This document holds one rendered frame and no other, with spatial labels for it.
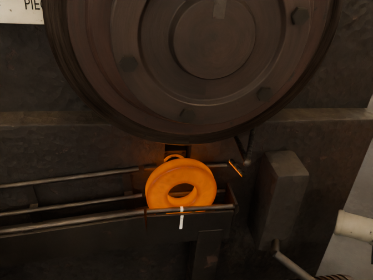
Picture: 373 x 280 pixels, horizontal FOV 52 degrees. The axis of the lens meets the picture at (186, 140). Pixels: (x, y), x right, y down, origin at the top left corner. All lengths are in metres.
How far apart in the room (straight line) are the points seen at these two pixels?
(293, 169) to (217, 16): 0.44
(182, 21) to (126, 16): 0.07
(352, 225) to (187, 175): 0.39
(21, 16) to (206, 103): 0.37
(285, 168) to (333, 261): 1.03
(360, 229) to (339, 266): 0.89
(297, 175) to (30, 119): 0.56
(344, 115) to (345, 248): 1.04
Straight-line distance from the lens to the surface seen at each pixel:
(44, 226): 0.85
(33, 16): 0.76
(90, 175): 0.86
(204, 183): 0.82
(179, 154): 0.89
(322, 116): 0.94
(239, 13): 0.54
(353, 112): 1.00
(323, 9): 0.67
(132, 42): 0.53
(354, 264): 1.87
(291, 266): 0.94
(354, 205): 2.18
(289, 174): 0.84
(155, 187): 0.80
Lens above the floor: 1.28
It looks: 33 degrees down
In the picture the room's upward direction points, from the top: 6 degrees clockwise
